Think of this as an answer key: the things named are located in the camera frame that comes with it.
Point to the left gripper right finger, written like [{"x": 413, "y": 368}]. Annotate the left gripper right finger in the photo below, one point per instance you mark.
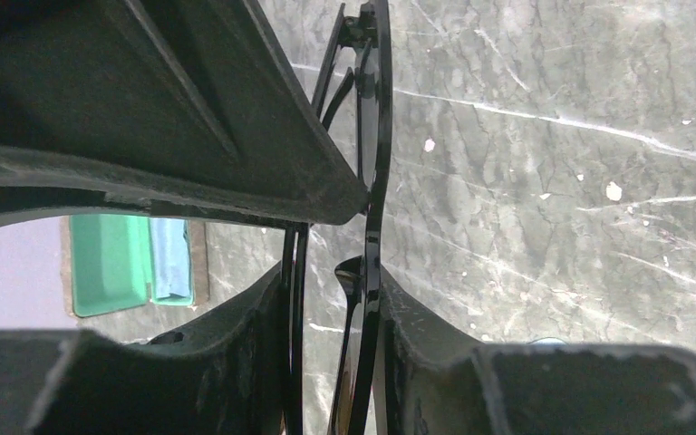
[{"x": 435, "y": 379}]

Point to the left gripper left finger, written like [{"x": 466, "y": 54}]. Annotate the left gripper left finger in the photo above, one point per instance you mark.
[{"x": 221, "y": 373}]

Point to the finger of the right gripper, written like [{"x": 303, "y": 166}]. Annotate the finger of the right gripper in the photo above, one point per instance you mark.
[{"x": 177, "y": 109}]

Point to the blue cleaning cloth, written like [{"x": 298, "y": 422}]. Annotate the blue cleaning cloth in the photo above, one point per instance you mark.
[{"x": 169, "y": 246}]

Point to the brown glasses case green lining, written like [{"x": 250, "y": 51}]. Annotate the brown glasses case green lining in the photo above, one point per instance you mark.
[{"x": 107, "y": 265}]

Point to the black frame sunglasses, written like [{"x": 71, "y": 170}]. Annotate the black frame sunglasses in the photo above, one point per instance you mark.
[{"x": 358, "y": 59}]

